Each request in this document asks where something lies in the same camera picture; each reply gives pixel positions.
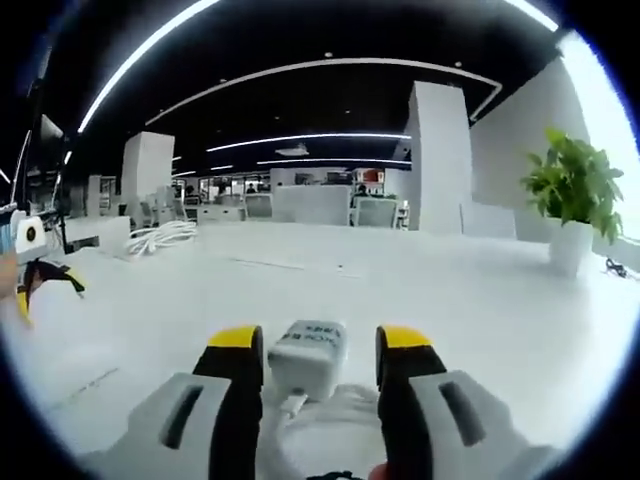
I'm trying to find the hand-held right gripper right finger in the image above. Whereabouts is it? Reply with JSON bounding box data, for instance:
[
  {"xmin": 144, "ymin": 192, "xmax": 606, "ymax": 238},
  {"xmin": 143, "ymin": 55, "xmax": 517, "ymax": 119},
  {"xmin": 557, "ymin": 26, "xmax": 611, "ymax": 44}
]
[{"xmin": 375, "ymin": 323, "xmax": 557, "ymax": 480}]

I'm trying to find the coiled white cable bundle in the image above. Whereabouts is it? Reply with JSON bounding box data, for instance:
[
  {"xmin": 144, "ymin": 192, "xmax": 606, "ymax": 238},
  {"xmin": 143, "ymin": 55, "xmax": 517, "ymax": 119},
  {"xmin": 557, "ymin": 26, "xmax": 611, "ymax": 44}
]
[{"xmin": 127, "ymin": 219, "xmax": 200, "ymax": 262}]

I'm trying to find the white desk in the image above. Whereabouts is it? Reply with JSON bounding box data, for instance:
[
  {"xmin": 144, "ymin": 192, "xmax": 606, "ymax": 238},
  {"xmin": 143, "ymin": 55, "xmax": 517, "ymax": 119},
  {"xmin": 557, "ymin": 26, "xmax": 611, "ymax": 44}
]
[{"xmin": 0, "ymin": 219, "xmax": 640, "ymax": 480}]

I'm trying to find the white charger cable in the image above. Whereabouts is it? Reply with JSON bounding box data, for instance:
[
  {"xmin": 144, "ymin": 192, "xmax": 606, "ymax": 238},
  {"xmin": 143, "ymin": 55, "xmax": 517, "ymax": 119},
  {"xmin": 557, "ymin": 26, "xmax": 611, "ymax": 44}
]
[{"xmin": 259, "ymin": 382, "xmax": 382, "ymax": 480}]

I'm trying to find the green leafy plant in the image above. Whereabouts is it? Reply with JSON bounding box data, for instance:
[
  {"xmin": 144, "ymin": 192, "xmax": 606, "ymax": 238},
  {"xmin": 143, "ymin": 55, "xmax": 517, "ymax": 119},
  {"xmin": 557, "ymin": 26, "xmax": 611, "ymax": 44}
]
[{"xmin": 519, "ymin": 127, "xmax": 626, "ymax": 246}]

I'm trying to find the person's left hand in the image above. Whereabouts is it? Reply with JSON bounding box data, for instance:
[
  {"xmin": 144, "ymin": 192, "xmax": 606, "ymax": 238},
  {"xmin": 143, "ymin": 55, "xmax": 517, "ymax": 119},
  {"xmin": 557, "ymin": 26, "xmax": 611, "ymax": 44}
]
[{"xmin": 0, "ymin": 249, "xmax": 24, "ymax": 301}]

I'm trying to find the small black object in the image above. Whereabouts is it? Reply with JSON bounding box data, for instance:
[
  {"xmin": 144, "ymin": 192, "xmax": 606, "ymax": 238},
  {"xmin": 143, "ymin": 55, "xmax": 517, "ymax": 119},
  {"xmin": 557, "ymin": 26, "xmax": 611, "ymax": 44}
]
[{"xmin": 601, "ymin": 256, "xmax": 632, "ymax": 282}]

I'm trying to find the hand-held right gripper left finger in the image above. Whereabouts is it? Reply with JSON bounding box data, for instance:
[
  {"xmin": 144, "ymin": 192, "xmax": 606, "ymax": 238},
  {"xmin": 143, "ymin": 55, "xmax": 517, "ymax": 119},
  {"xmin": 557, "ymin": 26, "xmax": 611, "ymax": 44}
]
[{"xmin": 77, "ymin": 323, "xmax": 265, "ymax": 480}]

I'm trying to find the white charger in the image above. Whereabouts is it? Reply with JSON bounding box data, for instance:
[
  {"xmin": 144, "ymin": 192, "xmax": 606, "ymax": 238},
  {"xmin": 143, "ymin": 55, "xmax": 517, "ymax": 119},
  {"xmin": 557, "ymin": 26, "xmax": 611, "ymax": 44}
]
[{"xmin": 267, "ymin": 319, "xmax": 349, "ymax": 404}]

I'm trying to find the white chair back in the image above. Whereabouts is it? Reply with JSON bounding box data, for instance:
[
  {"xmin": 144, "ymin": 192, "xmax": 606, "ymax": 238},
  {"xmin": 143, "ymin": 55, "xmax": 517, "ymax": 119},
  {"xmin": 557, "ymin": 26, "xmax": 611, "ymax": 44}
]
[{"xmin": 460, "ymin": 201, "xmax": 517, "ymax": 240}]

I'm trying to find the mesh office chair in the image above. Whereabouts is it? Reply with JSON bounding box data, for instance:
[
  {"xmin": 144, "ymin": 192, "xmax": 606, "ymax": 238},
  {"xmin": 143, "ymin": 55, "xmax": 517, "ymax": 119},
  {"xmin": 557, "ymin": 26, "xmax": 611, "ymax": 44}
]
[
  {"xmin": 355, "ymin": 196, "xmax": 402, "ymax": 229},
  {"xmin": 243, "ymin": 193, "xmax": 274, "ymax": 221}
]

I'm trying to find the white plant pot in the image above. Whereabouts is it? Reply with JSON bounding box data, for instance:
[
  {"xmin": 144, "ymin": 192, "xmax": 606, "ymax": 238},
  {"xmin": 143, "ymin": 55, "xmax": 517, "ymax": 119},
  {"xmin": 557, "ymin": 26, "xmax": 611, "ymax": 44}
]
[{"xmin": 548, "ymin": 217, "xmax": 596, "ymax": 280}]

